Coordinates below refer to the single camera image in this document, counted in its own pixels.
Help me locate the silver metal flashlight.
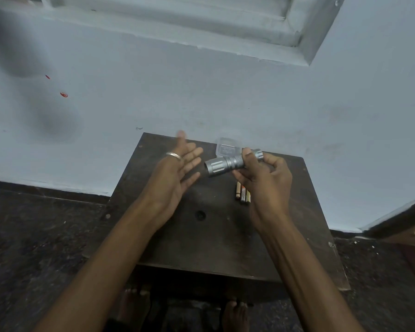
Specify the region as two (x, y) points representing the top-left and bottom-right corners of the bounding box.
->
(204, 148), (265, 177)

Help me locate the person's left hand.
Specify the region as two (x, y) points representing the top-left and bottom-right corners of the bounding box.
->
(138, 130), (204, 233)

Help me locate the person's left foot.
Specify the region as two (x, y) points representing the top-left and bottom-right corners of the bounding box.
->
(119, 288), (151, 332)

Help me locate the white window frame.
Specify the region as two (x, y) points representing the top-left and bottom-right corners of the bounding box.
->
(38, 0), (347, 67)

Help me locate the person's right foot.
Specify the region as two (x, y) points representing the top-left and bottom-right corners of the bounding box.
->
(221, 300), (250, 332)

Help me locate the person's left forearm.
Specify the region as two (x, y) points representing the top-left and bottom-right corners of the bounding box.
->
(35, 200), (160, 332)

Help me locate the dark wooden table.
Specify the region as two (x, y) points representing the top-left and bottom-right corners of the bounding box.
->
(83, 132), (351, 291)

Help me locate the clear plastic case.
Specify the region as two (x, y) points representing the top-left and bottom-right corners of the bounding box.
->
(216, 137), (245, 158)

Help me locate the person's right forearm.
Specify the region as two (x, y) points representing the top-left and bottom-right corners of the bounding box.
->
(259, 219), (364, 332)

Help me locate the person's foot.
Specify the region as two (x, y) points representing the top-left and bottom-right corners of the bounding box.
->
(221, 300), (250, 332)
(119, 288), (151, 332)

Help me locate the person's right hand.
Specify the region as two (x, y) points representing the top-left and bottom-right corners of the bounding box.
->
(232, 148), (294, 236)

